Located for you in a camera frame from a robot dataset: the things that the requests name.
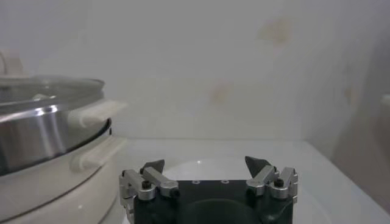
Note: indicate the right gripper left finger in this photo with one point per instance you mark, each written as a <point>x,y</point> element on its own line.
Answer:
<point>155,181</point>

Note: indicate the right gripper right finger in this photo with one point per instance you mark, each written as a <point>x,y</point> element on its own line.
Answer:
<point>263,179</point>

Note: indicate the glass pot lid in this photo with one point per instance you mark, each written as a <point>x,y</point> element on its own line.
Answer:
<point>45,88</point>

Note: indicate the steel steamer basket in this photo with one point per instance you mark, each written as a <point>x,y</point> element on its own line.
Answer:
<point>36,137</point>

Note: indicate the white round plate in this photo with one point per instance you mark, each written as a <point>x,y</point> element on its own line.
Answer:
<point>207,170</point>

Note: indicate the cream electric pot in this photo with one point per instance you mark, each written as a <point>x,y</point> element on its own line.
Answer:
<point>55,188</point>

